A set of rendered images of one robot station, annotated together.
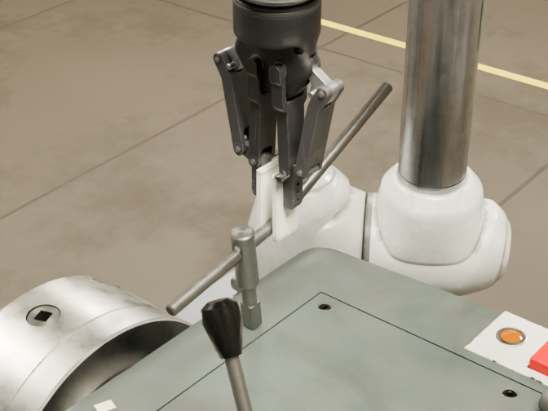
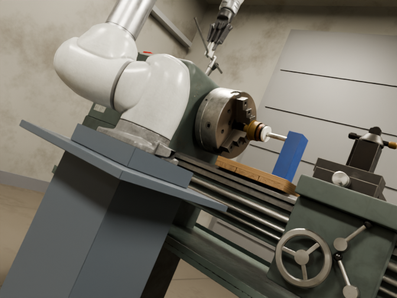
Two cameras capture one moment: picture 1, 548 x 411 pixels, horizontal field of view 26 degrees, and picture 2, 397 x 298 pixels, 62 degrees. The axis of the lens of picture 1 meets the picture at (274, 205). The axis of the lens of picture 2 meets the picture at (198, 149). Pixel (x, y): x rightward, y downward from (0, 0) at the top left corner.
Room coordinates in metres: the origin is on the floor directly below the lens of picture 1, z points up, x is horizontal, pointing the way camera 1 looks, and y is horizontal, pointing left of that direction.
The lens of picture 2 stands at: (2.49, 0.10, 0.79)
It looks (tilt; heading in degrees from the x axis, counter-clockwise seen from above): 5 degrees up; 179
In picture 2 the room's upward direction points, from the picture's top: 23 degrees clockwise
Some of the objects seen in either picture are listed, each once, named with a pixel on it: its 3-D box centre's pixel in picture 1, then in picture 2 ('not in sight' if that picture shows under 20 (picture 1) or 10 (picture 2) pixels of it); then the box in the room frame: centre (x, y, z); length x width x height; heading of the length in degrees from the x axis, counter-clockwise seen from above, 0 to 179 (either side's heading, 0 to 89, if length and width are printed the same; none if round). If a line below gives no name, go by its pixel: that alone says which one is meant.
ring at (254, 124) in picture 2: not in sight; (255, 130); (1.07, 0.33, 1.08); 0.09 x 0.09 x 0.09; 51
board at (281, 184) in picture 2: not in sight; (266, 182); (1.16, 0.44, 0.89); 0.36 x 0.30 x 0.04; 141
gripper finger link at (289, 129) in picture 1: (290, 118); (215, 33); (0.94, -0.01, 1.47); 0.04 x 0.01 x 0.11; 141
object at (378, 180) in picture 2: not in sight; (348, 176); (1.41, 0.62, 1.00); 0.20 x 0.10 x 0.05; 51
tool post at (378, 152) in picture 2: not in sight; (363, 158); (1.42, 0.64, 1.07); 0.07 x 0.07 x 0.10; 51
